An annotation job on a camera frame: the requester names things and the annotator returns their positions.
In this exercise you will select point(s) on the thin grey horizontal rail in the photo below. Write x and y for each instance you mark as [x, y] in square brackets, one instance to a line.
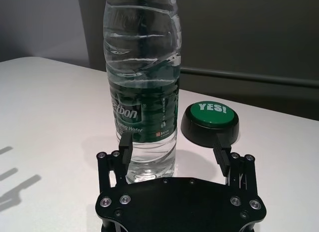
[249, 77]

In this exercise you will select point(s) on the clear water bottle green label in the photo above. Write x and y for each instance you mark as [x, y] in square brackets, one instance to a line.
[142, 79]

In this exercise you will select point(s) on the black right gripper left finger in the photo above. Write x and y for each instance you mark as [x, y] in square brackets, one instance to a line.
[125, 152]

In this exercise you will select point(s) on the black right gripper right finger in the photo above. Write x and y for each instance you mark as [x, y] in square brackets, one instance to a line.
[220, 149]

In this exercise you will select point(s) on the green YES button black base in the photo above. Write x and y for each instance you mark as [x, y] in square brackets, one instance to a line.
[209, 122]

